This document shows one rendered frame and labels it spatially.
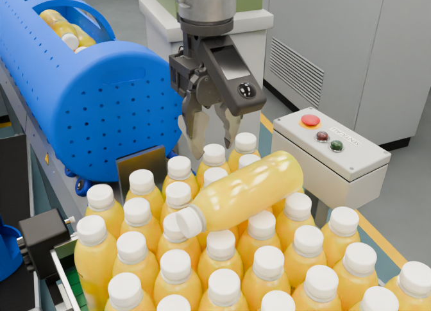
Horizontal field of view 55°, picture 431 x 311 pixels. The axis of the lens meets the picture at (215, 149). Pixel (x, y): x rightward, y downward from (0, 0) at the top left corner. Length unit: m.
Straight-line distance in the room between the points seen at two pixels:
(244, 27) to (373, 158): 0.62
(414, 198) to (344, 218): 1.90
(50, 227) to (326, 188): 0.48
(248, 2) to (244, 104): 0.79
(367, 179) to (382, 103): 1.81
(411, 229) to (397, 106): 0.74
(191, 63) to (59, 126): 0.30
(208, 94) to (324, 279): 0.28
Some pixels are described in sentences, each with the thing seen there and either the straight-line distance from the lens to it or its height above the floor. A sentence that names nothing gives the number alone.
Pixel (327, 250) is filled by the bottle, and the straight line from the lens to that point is 0.65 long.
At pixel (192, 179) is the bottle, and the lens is 0.72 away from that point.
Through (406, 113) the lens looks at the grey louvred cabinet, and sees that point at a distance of 2.74.
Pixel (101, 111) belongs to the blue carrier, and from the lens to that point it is 0.80.
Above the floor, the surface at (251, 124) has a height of 0.79.
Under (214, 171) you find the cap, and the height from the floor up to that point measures 1.09.
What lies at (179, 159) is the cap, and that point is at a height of 1.09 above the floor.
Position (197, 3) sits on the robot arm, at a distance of 0.53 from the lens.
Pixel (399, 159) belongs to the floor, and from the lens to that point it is 2.80.
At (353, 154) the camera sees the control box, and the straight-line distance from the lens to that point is 0.75.
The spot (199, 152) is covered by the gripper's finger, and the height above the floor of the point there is 1.15.
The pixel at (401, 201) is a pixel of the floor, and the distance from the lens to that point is 2.48.
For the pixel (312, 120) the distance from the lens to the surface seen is 0.80.
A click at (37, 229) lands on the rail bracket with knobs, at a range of 0.78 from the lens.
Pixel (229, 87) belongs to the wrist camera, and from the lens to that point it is 0.52.
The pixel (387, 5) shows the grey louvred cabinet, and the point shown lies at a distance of 2.27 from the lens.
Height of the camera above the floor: 1.52
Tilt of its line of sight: 35 degrees down
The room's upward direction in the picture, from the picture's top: straight up
